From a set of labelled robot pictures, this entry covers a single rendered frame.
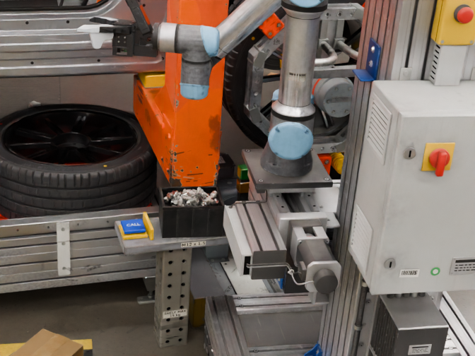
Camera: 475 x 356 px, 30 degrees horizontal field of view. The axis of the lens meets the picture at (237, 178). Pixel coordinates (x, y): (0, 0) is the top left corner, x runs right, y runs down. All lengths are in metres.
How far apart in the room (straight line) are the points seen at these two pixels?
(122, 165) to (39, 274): 0.48
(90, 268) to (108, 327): 0.22
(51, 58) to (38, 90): 1.90
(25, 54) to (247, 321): 1.24
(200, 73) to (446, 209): 0.72
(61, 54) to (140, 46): 1.03
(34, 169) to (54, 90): 2.04
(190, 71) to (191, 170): 0.76
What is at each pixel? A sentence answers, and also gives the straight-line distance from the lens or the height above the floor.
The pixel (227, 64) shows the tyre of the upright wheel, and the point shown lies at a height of 0.90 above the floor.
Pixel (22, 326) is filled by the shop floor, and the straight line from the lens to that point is 3.27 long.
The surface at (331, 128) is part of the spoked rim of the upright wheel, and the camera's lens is 3.31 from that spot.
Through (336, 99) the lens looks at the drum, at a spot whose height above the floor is 0.85.
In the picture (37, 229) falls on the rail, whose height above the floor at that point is 0.37.
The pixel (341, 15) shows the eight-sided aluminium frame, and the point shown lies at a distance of 3.05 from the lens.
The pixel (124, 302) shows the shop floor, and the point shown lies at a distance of 3.36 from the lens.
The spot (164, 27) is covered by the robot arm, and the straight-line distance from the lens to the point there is 2.29.
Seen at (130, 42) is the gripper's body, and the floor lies 1.21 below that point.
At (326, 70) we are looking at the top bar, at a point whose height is 0.98.
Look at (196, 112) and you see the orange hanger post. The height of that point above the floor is 0.80.
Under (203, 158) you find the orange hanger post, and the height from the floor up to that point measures 0.63.
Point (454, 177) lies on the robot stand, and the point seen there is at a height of 1.08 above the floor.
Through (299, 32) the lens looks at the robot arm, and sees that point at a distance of 2.24.
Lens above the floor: 1.96
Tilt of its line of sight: 27 degrees down
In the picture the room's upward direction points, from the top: 4 degrees clockwise
